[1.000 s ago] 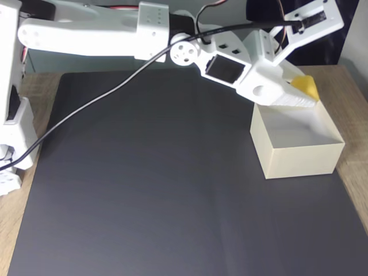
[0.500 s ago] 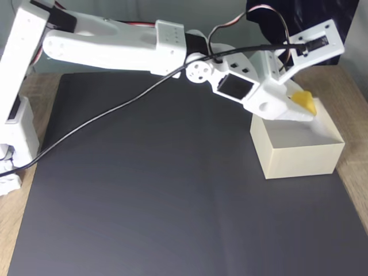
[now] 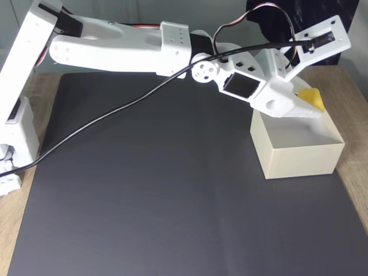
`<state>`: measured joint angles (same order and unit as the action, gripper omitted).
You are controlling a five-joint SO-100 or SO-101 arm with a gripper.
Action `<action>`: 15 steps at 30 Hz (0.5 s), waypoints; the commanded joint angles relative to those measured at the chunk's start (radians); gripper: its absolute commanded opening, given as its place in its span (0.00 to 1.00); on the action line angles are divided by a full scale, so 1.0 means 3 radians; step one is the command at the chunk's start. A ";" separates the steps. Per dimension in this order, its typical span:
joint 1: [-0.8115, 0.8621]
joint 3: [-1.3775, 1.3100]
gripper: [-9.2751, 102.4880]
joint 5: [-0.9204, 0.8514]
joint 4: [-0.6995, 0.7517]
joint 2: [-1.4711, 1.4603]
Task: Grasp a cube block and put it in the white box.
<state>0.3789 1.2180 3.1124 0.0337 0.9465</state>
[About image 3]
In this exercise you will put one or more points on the yellow cube block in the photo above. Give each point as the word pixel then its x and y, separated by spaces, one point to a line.
pixel 313 99

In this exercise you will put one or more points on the white open box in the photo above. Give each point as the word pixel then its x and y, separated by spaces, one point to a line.
pixel 302 164

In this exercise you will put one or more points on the black table mat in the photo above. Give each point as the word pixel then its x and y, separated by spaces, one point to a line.
pixel 172 187

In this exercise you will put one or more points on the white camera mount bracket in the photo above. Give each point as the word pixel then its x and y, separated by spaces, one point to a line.
pixel 342 40

